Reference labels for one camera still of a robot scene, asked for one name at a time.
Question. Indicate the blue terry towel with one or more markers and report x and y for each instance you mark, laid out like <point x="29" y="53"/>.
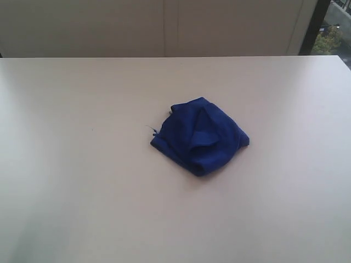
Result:
<point x="199" y="136"/>

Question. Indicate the green tree outside window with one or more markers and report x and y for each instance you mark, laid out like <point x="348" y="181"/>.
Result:
<point x="327" y="41"/>

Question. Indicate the black window frame post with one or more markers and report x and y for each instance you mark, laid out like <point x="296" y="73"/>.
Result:
<point x="314" y="27"/>

